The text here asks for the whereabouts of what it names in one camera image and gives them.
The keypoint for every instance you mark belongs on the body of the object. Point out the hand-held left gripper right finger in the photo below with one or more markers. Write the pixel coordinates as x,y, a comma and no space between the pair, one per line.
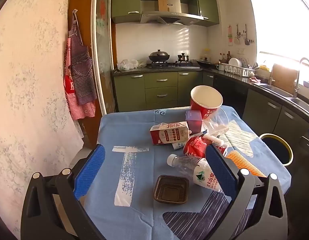
219,170

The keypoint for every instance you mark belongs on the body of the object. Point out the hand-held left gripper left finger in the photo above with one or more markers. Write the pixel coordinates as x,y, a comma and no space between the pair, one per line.
90,170

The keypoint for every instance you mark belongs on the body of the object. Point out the crushed red soda can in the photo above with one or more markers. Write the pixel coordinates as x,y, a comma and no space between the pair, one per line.
195,147

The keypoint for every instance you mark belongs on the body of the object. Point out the clear plastic cup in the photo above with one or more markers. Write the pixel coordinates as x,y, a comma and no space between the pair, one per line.
217,122

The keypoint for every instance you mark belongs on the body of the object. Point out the yellow-rimmed dark bin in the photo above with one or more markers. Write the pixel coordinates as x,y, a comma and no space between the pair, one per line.
277,147

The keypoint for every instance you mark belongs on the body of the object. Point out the clear plastic water bottle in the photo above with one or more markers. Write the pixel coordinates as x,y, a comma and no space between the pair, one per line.
202,175

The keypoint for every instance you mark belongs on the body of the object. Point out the white toothpaste tube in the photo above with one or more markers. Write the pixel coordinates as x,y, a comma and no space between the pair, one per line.
214,140

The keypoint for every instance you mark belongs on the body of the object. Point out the black plastic tray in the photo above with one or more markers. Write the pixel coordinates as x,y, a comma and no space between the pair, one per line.
170,192

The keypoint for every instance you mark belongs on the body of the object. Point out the purple cardboard box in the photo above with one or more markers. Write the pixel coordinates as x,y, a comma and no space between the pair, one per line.
194,121

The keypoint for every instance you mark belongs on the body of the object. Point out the blue printed tablecloth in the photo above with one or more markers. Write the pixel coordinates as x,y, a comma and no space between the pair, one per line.
134,135

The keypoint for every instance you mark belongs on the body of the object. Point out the red paper bucket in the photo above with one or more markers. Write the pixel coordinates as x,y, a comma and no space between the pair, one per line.
204,112

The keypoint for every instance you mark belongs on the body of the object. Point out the red white milk carton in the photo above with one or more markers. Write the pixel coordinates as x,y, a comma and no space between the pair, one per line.
169,133

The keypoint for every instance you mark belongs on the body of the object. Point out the red checked apron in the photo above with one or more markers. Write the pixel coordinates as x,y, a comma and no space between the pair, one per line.
74,105

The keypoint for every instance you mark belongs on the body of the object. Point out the black built-in appliance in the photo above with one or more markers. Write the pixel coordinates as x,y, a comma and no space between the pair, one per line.
229,92

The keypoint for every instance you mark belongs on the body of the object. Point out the pink dishcloth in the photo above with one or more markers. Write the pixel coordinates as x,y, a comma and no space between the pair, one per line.
254,80

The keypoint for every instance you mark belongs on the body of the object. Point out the steel kitchen sink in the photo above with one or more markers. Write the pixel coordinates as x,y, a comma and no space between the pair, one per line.
279,91

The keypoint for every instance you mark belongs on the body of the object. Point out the white dish rack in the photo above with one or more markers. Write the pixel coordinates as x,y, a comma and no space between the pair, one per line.
234,70

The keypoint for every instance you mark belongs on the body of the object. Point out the purple checked apron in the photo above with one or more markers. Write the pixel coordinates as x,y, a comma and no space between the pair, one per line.
82,67

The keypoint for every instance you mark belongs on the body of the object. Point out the white mug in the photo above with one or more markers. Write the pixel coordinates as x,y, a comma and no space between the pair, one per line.
220,67

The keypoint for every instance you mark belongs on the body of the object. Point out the green base cabinets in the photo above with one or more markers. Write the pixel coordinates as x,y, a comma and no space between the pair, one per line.
159,82

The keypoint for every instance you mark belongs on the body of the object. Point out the short steel faucet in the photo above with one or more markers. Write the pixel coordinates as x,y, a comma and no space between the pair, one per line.
270,76

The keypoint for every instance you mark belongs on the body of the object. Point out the black frying pan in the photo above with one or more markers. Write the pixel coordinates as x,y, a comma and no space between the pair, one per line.
204,63

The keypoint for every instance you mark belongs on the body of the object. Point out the stack of white plates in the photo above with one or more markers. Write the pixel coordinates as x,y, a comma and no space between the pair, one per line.
234,62

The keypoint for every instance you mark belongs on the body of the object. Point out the white plastic bag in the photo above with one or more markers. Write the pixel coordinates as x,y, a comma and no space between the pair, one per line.
127,65

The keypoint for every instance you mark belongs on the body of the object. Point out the yellow container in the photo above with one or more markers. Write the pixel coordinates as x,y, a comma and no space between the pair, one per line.
264,68

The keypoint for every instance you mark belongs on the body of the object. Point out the row of sauce bottles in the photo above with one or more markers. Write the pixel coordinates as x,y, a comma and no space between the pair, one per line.
224,58

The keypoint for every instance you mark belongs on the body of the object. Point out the wooden cutting board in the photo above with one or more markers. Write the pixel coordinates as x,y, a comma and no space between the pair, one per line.
284,77

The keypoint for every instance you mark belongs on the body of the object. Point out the black gas stove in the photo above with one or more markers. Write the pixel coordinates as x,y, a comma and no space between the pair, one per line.
169,65

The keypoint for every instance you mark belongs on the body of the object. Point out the small dark kettle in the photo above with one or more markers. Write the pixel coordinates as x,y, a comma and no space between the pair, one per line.
183,58

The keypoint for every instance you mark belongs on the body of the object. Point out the tall steel kitchen faucet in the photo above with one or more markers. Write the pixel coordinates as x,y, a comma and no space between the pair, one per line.
297,80

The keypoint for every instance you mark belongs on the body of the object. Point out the black wok with lid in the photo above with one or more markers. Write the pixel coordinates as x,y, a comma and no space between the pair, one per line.
158,56

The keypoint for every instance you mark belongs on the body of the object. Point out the hanging metal spatula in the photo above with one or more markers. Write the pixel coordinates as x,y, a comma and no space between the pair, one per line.
247,41

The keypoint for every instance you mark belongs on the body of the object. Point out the steel range hood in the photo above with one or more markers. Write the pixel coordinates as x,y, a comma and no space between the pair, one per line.
169,17

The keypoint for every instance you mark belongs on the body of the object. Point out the brown board in hood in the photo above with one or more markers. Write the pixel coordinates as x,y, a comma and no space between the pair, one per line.
162,2

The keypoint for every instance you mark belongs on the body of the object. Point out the white wall socket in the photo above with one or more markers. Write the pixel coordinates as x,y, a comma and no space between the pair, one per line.
241,51

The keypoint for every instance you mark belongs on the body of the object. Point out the green wall cabinets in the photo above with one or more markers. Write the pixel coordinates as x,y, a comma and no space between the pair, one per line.
124,0

